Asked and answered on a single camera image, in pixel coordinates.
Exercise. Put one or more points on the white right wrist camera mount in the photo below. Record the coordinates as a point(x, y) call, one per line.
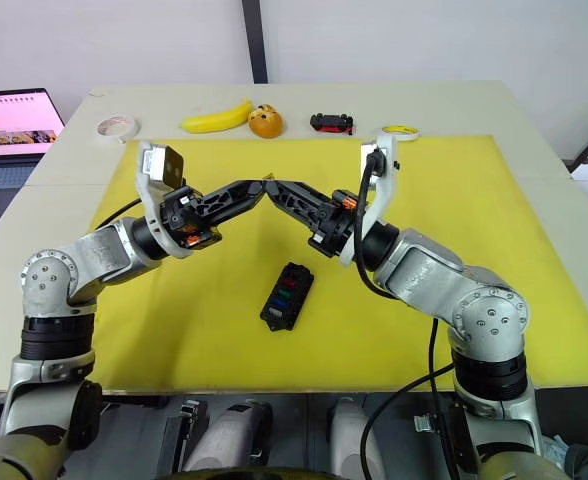
point(387, 190)

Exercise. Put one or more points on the open laptop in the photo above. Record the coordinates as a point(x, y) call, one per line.
point(14, 120)

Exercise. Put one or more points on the white tape roll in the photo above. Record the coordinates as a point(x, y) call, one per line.
point(125, 134)

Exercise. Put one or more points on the yellow tape roll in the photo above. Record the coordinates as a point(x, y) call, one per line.
point(409, 136)

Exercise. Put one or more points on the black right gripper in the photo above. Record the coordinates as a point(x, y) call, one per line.
point(336, 225)

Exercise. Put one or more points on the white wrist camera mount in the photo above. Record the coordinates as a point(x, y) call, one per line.
point(387, 190)
point(146, 200)

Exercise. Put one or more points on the small green fuse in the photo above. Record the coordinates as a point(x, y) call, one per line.
point(285, 290)

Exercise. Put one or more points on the red black toy car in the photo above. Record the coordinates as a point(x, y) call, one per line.
point(331, 123)

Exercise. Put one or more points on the small blue fuse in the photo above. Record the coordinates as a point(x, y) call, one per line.
point(279, 302)

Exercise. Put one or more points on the grey rounded robot leg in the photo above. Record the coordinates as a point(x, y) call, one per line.
point(229, 435)
point(349, 430)

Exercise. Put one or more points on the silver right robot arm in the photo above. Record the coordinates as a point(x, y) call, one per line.
point(424, 270)

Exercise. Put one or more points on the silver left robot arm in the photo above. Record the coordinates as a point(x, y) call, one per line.
point(94, 255)

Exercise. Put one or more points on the yellow banana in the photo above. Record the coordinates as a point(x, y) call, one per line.
point(214, 123)

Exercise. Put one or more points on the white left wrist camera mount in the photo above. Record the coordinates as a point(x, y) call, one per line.
point(146, 200)

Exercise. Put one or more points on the yellow table mat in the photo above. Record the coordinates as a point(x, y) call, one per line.
point(474, 250)

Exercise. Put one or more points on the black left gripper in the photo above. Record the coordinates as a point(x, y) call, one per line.
point(184, 215)

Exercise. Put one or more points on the black wall post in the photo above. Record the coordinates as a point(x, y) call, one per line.
point(255, 40)

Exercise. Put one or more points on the orange round fruit toy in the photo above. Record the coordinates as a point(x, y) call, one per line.
point(266, 128)

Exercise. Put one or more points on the black fuse box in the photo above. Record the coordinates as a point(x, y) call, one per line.
point(295, 306)

